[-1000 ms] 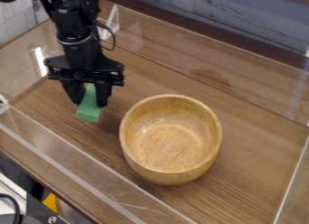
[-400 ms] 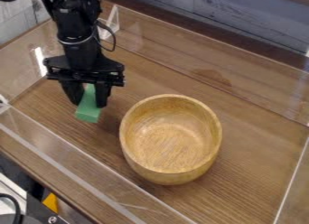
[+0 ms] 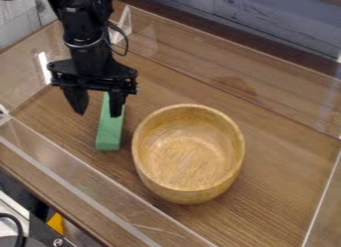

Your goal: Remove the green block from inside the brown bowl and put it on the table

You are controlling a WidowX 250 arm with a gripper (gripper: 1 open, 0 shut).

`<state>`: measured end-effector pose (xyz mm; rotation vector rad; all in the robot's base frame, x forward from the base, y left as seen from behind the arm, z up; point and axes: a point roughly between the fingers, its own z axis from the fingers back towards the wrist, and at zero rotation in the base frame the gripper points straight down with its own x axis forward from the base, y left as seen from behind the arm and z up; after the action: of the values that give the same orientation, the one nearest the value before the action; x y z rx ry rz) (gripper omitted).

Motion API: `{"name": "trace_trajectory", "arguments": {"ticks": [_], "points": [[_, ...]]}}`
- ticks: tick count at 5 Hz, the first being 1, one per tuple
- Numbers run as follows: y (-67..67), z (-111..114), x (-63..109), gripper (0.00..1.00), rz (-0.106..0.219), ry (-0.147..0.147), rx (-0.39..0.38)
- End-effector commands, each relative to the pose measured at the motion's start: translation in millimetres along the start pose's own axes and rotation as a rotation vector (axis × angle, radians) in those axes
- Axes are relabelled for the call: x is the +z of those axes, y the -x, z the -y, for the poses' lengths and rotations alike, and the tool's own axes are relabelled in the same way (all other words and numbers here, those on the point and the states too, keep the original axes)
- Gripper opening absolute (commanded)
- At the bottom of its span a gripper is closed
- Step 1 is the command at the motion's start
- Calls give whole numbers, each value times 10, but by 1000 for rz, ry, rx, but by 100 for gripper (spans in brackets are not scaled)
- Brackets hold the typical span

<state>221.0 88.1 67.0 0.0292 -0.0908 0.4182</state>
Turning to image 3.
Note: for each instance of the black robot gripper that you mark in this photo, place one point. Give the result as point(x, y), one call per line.
point(92, 70)

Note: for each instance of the green rectangular block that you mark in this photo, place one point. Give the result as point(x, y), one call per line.
point(110, 130)

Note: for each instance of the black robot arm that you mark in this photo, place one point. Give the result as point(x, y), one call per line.
point(94, 39)

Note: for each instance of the brown wooden bowl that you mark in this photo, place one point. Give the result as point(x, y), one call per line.
point(189, 151)

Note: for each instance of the yellow label on equipment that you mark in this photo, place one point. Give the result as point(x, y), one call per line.
point(56, 223)

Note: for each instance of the black equipment with screw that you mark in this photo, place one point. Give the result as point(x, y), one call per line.
point(43, 236)

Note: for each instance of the clear acrylic corner bracket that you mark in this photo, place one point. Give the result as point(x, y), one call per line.
point(120, 26)

